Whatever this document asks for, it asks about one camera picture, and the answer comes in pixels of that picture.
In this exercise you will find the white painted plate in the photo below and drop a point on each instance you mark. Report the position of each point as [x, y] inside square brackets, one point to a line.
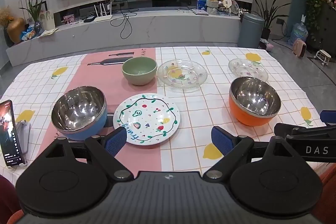
[147, 119]

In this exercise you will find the white stool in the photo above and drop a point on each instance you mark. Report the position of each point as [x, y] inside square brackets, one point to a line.
[323, 56]

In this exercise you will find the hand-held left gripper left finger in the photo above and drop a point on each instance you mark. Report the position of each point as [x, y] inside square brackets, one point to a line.
[116, 140]

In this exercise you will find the dark red cloth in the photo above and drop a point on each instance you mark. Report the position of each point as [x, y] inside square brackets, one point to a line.
[8, 195]

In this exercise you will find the pink slippers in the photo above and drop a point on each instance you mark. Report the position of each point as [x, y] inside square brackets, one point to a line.
[266, 45]

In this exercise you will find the grey trash bin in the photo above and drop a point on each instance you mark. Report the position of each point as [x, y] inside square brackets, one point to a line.
[250, 31]

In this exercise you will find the orange steel bowl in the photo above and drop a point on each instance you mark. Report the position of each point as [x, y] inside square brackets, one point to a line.
[254, 100]

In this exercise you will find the blue snack bag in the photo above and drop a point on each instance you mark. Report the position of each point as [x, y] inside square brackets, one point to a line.
[29, 33]

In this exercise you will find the brown vase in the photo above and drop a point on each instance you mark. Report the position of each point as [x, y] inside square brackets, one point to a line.
[16, 29]

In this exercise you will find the grey television cabinet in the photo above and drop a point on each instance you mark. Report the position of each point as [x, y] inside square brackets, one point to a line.
[157, 27]

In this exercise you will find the black set-top box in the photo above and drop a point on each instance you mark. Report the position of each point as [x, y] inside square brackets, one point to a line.
[89, 19]

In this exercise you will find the white tablet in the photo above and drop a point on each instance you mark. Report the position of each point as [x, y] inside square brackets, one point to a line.
[200, 12]

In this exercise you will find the grey knitted basket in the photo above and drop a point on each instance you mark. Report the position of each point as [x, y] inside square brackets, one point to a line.
[212, 7]

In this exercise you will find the large glass plate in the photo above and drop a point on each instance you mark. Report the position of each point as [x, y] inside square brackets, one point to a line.
[181, 74]

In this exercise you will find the grass-like potted plant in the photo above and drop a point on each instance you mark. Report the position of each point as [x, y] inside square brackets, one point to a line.
[34, 8]

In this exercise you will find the green bowl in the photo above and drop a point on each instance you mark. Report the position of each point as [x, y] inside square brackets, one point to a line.
[139, 70]

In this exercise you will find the patterned decorative plate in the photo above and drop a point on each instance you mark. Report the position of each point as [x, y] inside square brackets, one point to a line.
[235, 6]

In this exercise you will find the round white fan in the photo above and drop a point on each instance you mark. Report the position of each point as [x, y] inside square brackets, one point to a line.
[225, 1]

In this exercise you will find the blue steel bowl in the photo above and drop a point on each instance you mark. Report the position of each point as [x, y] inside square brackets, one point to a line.
[78, 108]

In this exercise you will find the pink photo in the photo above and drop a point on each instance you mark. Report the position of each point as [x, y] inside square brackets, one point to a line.
[68, 19]

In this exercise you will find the blue card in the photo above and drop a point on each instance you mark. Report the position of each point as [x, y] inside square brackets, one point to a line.
[201, 5]

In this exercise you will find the pink heater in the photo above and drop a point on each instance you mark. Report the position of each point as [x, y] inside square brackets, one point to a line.
[299, 48]

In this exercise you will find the white router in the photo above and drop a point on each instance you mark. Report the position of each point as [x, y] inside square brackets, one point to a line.
[102, 18]

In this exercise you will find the lemon print tablecloth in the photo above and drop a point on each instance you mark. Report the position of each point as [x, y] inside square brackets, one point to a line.
[199, 108]

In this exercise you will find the white phone stand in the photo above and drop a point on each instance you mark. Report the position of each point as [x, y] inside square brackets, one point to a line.
[25, 134]

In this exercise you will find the long-leaved potted plant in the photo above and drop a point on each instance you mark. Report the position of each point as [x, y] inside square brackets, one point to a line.
[267, 14]

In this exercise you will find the small glass plate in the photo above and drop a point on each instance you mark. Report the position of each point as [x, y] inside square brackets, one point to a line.
[248, 70]

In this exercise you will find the black smartphone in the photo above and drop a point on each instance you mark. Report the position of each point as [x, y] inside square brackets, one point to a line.
[9, 132]

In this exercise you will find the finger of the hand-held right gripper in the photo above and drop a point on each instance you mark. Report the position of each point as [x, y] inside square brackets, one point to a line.
[326, 117]
[288, 129]

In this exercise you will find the blue water bottle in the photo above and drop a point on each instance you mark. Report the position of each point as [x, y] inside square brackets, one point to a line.
[298, 33]

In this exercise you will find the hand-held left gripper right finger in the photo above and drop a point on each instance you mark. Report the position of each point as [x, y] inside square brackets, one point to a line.
[220, 138]

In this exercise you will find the dried flowers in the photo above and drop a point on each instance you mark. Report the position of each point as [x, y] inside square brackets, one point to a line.
[5, 16]

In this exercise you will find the wall socket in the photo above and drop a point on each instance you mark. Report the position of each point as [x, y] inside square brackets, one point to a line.
[280, 21]

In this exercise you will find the dark cabinet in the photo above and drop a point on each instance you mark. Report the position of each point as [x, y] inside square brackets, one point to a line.
[325, 27]

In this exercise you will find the papers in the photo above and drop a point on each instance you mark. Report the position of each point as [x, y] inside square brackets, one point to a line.
[48, 32]

